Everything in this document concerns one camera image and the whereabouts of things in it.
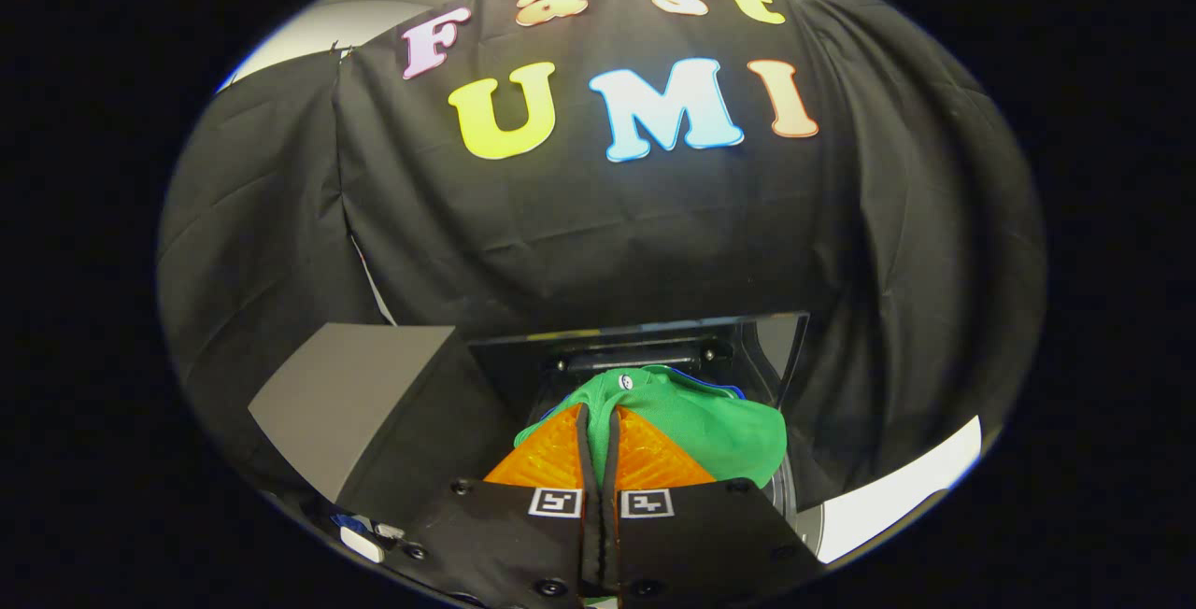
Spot white board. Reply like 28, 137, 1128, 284
813, 416, 984, 565

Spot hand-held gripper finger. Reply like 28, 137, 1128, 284
402, 404, 600, 606
602, 406, 828, 606

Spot black backdrop cloth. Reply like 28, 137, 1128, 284
157, 0, 1047, 509

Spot grey and black cabinet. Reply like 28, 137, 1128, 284
248, 322, 526, 518

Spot green polo shirt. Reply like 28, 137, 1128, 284
514, 364, 788, 490

